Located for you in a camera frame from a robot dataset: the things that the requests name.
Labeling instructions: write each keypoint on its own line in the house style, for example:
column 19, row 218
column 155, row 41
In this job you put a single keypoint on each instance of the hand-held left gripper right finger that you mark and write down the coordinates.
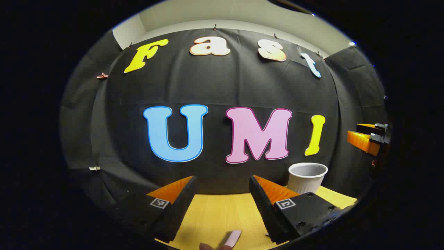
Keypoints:
column 262, row 205

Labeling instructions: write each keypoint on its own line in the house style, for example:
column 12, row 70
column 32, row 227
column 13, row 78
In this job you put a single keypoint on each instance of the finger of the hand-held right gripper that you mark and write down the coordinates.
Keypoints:
column 362, row 141
column 373, row 127

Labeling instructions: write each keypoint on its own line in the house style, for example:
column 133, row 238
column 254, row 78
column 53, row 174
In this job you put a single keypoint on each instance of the black backdrop cloth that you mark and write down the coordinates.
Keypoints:
column 215, row 83

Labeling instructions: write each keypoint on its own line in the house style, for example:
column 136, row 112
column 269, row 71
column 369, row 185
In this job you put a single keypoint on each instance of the wooden desktop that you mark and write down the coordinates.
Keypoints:
column 222, row 215

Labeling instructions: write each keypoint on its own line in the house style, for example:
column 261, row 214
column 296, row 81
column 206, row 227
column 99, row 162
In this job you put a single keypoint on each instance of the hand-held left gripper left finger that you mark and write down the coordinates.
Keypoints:
column 180, row 205

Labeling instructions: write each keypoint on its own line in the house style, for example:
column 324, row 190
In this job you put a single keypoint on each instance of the small pale purple broom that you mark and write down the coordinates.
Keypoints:
column 231, row 239

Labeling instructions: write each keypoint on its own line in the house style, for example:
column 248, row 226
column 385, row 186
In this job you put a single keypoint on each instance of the red clip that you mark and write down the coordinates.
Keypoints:
column 102, row 76

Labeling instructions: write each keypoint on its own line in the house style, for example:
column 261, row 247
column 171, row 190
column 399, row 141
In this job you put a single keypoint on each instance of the white clip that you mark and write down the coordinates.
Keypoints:
column 94, row 168

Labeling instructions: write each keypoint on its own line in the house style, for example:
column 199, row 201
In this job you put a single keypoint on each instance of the white ribbed garbage bin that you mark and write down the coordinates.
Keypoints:
column 307, row 180

